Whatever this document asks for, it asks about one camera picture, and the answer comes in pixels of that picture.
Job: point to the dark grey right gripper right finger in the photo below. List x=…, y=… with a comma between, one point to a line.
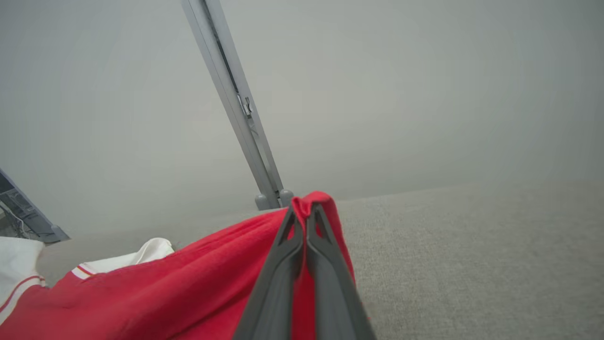
x=335, y=302

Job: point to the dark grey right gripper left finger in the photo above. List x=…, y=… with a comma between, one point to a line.
x=278, y=283

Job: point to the red shirt with white stripes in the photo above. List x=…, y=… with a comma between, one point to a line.
x=165, y=293

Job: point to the grey fabric sofa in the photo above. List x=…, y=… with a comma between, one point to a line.
x=472, y=264

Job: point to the grey partition post with feet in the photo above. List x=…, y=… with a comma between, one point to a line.
x=233, y=94

